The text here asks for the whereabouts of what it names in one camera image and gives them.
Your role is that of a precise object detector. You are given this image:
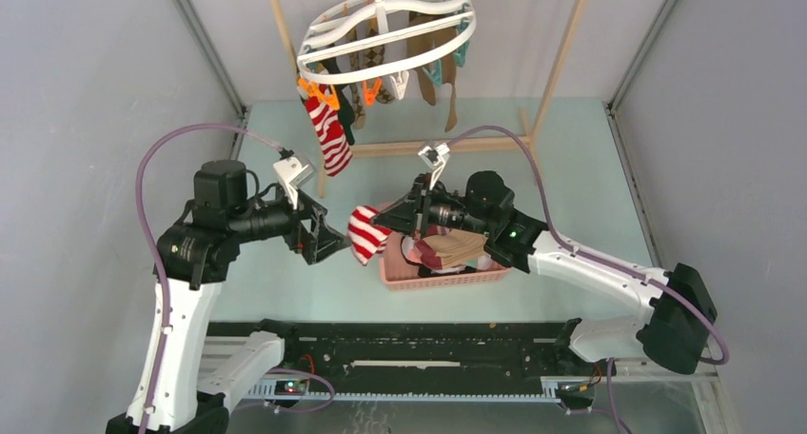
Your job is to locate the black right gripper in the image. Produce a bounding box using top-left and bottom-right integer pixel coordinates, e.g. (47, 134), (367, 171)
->
(373, 173), (494, 241)

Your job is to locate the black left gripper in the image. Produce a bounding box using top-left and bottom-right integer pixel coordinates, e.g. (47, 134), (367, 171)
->
(230, 179), (351, 262)

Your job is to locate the red white striped sock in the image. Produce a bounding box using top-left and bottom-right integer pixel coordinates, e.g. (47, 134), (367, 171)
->
(347, 206), (391, 266)
(303, 97), (352, 177)

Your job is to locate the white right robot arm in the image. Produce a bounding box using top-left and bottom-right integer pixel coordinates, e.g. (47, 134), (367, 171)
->
(371, 170), (717, 375)

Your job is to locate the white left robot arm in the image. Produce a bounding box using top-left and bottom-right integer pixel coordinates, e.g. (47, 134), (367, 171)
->
(107, 155), (349, 433)

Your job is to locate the wooden hanger rack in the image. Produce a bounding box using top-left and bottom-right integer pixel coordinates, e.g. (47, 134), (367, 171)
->
(261, 0), (597, 199)

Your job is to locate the white oval clip hanger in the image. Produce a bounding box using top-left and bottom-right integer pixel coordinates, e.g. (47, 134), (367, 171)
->
(296, 0), (477, 88)

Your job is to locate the pink plastic basket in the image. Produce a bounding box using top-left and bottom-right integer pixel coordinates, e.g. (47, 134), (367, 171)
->
(379, 231), (511, 291)

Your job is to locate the brown argyle sock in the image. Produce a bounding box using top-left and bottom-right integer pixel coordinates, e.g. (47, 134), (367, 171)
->
(348, 18), (395, 129)

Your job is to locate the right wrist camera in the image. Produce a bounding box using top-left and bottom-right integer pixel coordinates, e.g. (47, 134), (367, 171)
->
(418, 142), (450, 190)

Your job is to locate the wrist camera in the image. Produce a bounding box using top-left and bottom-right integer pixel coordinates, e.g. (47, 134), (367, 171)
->
(418, 142), (450, 190)
(273, 154), (315, 210)

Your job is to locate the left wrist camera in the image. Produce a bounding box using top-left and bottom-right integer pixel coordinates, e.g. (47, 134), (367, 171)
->
(273, 154), (315, 210)

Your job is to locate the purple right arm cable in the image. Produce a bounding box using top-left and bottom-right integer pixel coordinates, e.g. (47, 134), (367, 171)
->
(443, 125), (731, 434)

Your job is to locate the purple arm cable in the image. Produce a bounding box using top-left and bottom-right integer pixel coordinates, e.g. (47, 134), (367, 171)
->
(443, 125), (731, 434)
(136, 123), (337, 434)

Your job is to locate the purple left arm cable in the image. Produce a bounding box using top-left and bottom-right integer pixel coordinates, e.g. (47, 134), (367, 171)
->
(136, 123), (337, 434)

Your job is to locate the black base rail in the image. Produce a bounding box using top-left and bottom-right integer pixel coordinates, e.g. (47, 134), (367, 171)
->
(207, 319), (606, 397)

